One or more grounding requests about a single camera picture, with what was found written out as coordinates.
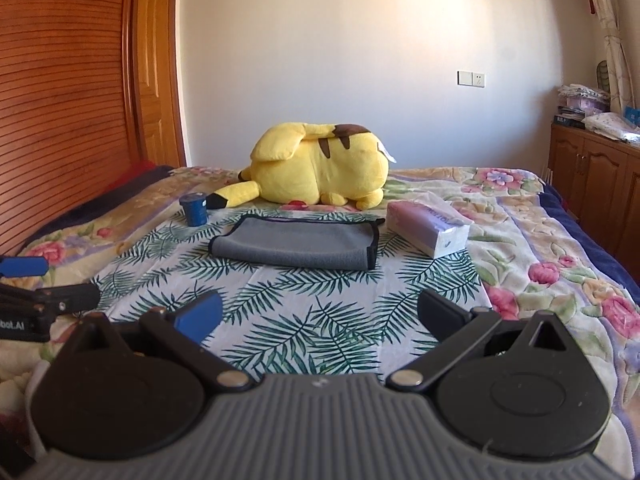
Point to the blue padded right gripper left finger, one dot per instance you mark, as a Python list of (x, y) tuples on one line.
[(178, 336)]

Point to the wooden slatted headboard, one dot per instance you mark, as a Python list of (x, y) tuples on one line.
[(67, 129)]

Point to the white wall socket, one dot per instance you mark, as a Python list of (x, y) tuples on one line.
[(470, 79)]

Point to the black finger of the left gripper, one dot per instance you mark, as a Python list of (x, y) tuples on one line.
[(27, 315)]

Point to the floral bed blanket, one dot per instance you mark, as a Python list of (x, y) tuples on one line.
[(529, 254)]

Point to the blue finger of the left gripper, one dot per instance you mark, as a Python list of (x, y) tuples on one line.
[(23, 267)]

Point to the small blue cup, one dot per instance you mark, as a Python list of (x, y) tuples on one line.
[(194, 208)]

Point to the floral curtain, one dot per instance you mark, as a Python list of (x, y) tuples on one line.
[(619, 73)]

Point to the pile of folded linens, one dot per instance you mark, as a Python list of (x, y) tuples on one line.
[(590, 109)]

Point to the brown wooden cabinet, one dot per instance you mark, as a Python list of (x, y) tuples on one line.
[(598, 179)]

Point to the purple and grey towel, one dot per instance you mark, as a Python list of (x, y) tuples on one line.
[(301, 243)]

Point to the yellow Pikachu plush toy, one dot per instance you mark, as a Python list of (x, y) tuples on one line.
[(329, 164)]

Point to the palm leaf print cloth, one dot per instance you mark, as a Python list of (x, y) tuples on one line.
[(277, 320)]

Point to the purple tissue pack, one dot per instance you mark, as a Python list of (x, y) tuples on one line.
[(434, 231)]

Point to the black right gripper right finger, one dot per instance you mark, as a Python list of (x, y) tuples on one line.
[(461, 335)]

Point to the wooden door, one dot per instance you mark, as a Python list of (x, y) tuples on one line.
[(155, 72)]

